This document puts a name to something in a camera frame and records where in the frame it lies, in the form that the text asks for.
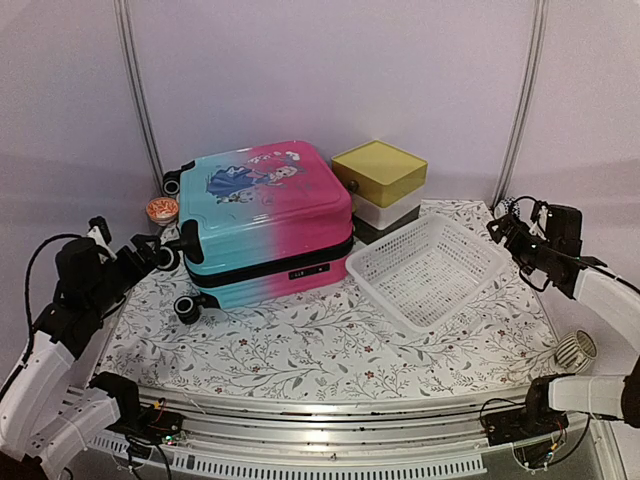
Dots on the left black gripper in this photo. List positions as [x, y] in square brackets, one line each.
[152, 259]

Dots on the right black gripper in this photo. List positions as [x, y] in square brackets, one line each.
[510, 222]

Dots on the pink and teal kids suitcase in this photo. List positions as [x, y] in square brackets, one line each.
[259, 223]

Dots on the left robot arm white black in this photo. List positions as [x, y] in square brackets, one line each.
[92, 284]

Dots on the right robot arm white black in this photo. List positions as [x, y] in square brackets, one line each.
[549, 242]

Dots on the orange patterned ceramic bowl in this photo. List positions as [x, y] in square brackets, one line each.
[162, 210]

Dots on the white plastic mesh basket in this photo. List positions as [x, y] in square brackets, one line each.
[424, 273]

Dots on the yellow and white storage box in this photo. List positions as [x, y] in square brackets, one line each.
[385, 182]

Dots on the floral white tablecloth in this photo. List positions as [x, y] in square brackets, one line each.
[329, 345]

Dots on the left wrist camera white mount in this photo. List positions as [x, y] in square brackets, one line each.
[99, 232]

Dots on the right metal wall post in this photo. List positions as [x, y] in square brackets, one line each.
[525, 97]

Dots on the metal wall post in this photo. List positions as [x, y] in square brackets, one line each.
[124, 23]
[525, 97]

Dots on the aluminium front rail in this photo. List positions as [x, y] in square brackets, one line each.
[419, 437]

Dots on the left metal wall post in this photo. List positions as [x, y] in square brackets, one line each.
[124, 23]

